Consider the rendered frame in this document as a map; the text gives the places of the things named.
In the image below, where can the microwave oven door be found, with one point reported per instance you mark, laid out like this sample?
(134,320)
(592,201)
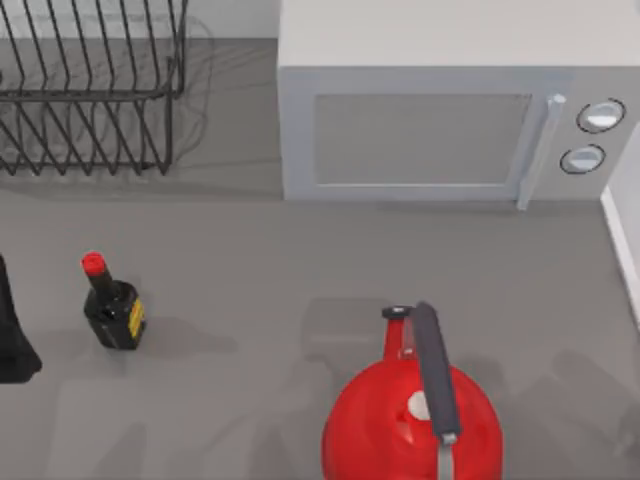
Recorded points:
(420,140)

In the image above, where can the black bottle with red cap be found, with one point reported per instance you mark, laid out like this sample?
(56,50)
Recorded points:
(112,315)

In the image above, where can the pale microwave oven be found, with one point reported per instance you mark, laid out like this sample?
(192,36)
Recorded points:
(450,35)

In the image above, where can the small microwave knob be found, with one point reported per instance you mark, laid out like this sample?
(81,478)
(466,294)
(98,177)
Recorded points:
(582,159)

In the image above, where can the large microwave knob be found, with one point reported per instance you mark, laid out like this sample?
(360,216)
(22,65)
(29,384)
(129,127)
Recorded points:
(600,116)

